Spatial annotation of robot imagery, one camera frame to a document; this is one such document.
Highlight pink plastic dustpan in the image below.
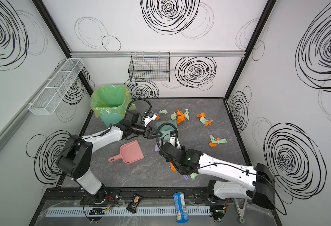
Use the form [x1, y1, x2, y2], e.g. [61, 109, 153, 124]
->
[108, 141, 144, 164]

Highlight green hand brush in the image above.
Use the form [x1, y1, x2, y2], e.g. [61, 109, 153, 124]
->
[155, 120, 177, 143]

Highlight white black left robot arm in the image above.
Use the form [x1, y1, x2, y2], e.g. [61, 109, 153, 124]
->
[56, 110, 157, 204]

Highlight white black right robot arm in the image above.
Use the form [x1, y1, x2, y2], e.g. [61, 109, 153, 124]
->
[157, 143, 276, 210]

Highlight orange scrap front centre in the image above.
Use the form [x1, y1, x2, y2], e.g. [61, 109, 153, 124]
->
[170, 163, 177, 171]

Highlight green bin with bag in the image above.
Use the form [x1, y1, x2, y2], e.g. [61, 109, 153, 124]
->
[90, 85, 132, 126]

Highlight small green scrap front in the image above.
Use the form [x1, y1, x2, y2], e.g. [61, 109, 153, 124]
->
[190, 173, 198, 180]

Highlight light green crumpled scrap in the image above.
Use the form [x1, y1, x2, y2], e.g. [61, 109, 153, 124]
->
[171, 113, 177, 120]

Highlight far left green scrap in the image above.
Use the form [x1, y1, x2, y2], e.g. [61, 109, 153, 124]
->
[159, 109, 168, 115]

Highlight large orange crumpled scrap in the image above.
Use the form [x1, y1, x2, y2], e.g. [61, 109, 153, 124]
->
[176, 109, 185, 125]

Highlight tall green paper scrap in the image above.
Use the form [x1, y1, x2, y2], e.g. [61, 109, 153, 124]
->
[184, 109, 190, 120]

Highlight green scrap right cluster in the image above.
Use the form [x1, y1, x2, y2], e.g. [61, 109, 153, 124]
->
[200, 117, 209, 125]

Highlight orange scrap right cluster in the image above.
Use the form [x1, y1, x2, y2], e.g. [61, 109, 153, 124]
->
[204, 120, 213, 126]

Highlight blue snack packet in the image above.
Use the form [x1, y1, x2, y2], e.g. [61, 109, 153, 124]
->
[173, 192, 189, 224]

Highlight black snack packet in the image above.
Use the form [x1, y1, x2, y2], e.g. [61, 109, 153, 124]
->
[126, 193, 143, 214]

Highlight green kitchen tongs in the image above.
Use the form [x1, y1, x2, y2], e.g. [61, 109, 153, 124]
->
[233, 198, 247, 224]

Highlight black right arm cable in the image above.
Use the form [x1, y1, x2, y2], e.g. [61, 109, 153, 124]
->
[156, 122, 180, 153]

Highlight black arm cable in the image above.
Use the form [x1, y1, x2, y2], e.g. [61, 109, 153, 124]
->
[156, 122, 180, 153]
[125, 98, 152, 119]

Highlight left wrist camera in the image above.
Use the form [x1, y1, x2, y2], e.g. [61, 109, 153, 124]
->
[144, 112, 157, 127]

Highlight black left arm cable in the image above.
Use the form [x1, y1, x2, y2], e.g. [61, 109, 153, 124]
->
[125, 98, 152, 119]

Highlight orange scrap near right wall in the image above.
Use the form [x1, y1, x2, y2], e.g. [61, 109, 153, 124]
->
[209, 137, 221, 148]

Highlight green scrap near right wall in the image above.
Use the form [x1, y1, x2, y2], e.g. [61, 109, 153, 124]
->
[210, 135, 228, 144]

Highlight white slotted cable duct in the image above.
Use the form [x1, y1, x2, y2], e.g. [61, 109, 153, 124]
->
[44, 205, 211, 218]

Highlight black wire wall basket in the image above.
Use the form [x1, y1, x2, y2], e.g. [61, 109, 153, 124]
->
[128, 51, 171, 82]

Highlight clear acrylic wall shelf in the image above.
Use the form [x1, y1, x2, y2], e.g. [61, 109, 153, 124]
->
[28, 58, 85, 115]

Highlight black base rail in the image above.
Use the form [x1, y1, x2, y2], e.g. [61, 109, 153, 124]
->
[42, 186, 268, 205]

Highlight black corner frame post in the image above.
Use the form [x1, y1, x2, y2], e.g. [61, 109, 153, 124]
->
[224, 0, 277, 101]

